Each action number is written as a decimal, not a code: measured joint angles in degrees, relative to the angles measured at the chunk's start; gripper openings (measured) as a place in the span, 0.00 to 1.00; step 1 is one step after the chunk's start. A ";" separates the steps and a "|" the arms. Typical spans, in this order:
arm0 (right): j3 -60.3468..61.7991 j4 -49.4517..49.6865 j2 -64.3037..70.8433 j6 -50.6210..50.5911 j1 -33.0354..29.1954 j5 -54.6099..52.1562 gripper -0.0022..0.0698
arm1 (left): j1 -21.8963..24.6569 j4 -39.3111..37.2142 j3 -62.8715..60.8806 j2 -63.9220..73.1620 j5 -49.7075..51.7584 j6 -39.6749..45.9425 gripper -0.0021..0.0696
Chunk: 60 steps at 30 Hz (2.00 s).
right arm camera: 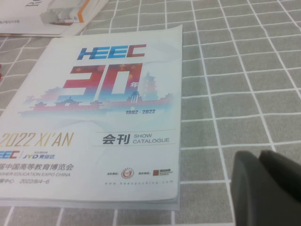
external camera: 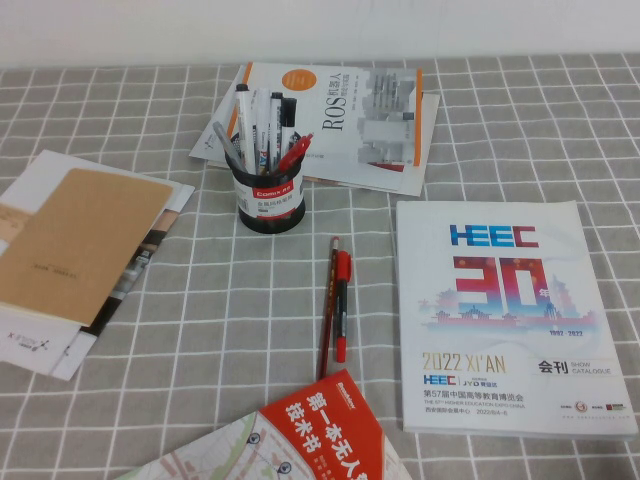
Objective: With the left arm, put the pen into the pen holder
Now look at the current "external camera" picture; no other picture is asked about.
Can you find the red black striped pencil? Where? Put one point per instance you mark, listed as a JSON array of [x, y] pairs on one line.
[[327, 310]]

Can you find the black mesh pen holder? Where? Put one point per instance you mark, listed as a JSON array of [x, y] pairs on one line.
[[270, 220]]

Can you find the red gel pen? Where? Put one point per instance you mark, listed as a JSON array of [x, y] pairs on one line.
[[295, 152]]

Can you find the red marker pen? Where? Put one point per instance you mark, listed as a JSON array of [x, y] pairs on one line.
[[341, 345]]

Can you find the grey pen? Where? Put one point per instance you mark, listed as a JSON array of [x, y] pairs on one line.
[[225, 140]]

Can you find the white booklet under ROS book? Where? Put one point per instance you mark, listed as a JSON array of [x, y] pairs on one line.
[[415, 181]]

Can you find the black capped marker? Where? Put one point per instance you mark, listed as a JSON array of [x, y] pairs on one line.
[[288, 112]]

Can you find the white orange ROS book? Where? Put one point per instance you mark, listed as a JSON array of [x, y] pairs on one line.
[[350, 100]]

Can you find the white brochure with photo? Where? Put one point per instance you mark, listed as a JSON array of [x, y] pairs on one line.
[[167, 200]]

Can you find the red book white lettering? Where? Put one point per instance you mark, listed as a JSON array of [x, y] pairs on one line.
[[325, 425]]

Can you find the white HEEC show catalogue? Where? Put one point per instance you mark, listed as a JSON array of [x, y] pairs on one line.
[[500, 350]]

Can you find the grey checkered tablecloth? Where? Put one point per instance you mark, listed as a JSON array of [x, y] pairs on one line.
[[500, 125]]

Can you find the folded street map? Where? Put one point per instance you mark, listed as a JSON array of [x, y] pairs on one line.
[[225, 455]]

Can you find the brown kraft notebook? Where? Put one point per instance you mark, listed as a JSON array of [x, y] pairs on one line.
[[75, 240]]

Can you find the white paper with logo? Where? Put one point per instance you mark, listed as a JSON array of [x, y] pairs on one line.
[[30, 350]]

